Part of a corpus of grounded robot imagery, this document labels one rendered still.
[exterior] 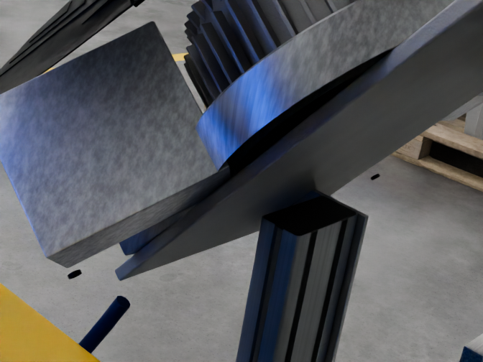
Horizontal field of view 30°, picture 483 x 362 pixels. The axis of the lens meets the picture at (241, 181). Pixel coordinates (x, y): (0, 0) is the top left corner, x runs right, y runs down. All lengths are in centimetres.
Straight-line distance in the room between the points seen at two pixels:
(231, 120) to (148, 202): 9
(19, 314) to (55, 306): 199
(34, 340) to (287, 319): 53
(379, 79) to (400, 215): 256
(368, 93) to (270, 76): 7
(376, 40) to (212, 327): 177
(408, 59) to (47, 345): 34
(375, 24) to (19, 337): 35
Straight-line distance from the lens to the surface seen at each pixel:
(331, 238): 83
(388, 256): 284
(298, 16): 63
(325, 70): 59
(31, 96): 70
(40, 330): 33
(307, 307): 85
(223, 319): 235
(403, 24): 60
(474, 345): 83
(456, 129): 373
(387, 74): 59
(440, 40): 59
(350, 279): 88
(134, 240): 79
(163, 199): 66
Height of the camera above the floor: 126
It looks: 23 degrees down
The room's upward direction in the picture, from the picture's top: 10 degrees clockwise
